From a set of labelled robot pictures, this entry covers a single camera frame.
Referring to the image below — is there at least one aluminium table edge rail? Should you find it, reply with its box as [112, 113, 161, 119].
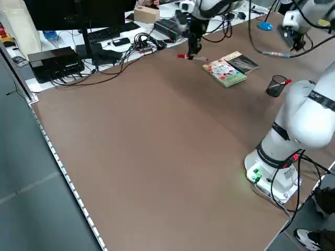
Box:
[28, 100, 108, 251]

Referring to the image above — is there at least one blue desk lamp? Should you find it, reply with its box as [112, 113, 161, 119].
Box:
[256, 0, 278, 32]

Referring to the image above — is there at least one small black device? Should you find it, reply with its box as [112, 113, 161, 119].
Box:
[111, 37, 131, 48]

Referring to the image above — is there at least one black desk cable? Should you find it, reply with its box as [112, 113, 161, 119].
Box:
[49, 51, 137, 87]

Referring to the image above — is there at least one colourful juice recipe book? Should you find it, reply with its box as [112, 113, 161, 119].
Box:
[202, 59, 248, 88]

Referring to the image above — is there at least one black mesh pen holder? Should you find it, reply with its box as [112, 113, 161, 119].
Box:
[265, 75, 287, 98]

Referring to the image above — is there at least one person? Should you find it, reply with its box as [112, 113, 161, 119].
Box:
[293, 186, 335, 251]

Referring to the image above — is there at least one black computer monitor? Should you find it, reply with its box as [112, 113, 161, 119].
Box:
[23, 0, 126, 66]

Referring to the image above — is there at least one black electronics box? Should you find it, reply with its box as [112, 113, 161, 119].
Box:
[27, 46, 85, 84]

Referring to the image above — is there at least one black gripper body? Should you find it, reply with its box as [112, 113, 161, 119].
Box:
[277, 24, 302, 48]
[188, 18, 209, 40]

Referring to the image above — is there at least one grey hands cover book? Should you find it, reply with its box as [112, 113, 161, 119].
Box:
[224, 51, 261, 75]

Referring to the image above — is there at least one black arm base cable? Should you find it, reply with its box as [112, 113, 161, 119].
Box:
[269, 150, 332, 218]

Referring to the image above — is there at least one aluminium frame beam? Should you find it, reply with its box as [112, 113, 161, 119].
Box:
[0, 43, 40, 105]

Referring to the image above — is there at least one black keyboard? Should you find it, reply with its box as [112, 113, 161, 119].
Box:
[87, 22, 141, 44]

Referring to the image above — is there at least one black power supply unit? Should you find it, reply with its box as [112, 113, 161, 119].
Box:
[153, 17, 189, 43]

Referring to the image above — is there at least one cable hub with plugs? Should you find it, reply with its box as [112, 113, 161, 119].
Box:
[130, 32, 168, 55]

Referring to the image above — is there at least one brown cardboard box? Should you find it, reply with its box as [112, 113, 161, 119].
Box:
[133, 5, 161, 25]

